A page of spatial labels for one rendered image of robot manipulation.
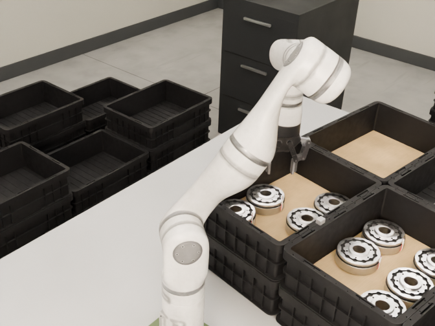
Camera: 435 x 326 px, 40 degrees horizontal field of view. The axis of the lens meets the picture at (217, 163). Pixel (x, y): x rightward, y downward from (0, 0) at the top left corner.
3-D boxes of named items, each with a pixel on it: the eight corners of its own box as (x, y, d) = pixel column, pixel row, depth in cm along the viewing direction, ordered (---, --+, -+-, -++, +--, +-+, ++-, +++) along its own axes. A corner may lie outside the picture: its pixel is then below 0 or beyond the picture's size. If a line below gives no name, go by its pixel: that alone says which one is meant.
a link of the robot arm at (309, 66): (311, 37, 102) (224, 149, 110) (354, 69, 104) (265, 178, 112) (305, 28, 111) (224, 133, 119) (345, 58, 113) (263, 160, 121)
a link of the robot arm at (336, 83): (330, 55, 131) (299, 32, 129) (362, 72, 105) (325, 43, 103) (303, 89, 132) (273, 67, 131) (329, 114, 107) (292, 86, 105)
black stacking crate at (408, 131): (376, 219, 161) (384, 184, 155) (292, 173, 179) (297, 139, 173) (451, 169, 185) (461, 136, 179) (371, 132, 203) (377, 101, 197)
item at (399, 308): (388, 334, 121) (388, 332, 121) (347, 306, 127) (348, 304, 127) (415, 310, 127) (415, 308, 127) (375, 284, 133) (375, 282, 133)
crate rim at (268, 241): (278, 255, 133) (279, 247, 131) (190, 195, 151) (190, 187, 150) (383, 190, 156) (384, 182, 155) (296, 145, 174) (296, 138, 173)
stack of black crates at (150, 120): (153, 217, 267) (151, 129, 244) (107, 191, 283) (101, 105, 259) (210, 180, 294) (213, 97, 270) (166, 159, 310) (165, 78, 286)
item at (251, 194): (268, 212, 155) (268, 210, 154) (239, 196, 160) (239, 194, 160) (292, 196, 161) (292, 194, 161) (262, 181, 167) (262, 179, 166)
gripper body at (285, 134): (270, 124, 145) (267, 157, 150) (305, 124, 145) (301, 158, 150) (267, 110, 151) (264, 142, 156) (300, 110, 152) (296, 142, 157)
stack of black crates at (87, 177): (81, 262, 241) (74, 193, 223) (35, 231, 256) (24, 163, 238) (152, 217, 267) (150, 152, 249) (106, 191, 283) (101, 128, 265)
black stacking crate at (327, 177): (274, 287, 138) (279, 249, 132) (190, 226, 156) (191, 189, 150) (375, 220, 161) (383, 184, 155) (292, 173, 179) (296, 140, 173)
